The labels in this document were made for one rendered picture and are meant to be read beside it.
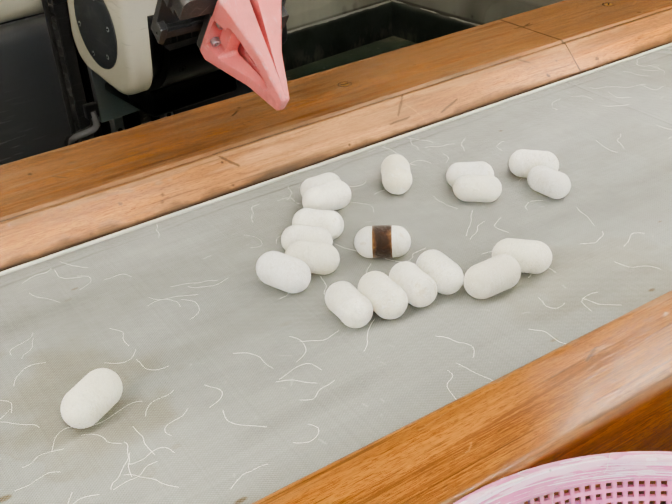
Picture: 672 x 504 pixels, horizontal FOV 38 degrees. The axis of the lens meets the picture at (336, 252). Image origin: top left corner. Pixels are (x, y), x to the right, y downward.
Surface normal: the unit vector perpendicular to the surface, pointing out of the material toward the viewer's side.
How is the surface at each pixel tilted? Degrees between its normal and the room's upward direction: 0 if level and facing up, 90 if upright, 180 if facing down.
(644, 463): 74
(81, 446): 0
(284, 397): 0
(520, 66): 45
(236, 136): 0
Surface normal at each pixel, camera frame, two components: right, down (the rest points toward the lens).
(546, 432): -0.07, -0.85
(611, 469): 0.07, 0.26
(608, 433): 0.55, 0.40
